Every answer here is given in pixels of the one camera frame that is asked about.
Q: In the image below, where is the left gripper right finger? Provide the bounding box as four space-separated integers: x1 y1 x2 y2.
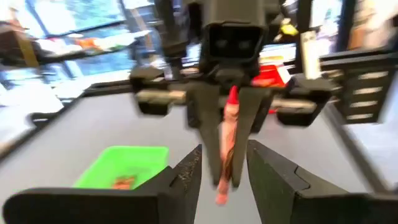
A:
245 139 398 224

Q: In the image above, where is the silver metal bracket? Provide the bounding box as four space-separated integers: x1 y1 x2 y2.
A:
300 30 322 80

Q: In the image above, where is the black gantry beam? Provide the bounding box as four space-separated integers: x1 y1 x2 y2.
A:
319 46 398 125

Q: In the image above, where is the green plastic basket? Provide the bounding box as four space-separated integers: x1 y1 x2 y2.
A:
73 145 170 190

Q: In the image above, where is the small yellow cable tag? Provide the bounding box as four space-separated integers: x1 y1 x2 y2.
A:
279 23 300 37

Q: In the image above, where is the red plastic basket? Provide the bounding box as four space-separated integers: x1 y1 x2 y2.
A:
251 63 292 114

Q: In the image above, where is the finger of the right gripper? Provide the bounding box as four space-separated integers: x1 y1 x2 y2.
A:
185 83 223 187
231 86 275 189

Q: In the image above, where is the black office desk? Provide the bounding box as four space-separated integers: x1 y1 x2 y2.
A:
0 26 153 67

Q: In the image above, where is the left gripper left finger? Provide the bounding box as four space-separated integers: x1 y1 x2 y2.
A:
2 143 203 224

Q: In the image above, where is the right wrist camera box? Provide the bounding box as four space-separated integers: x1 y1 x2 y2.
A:
198 0 280 73

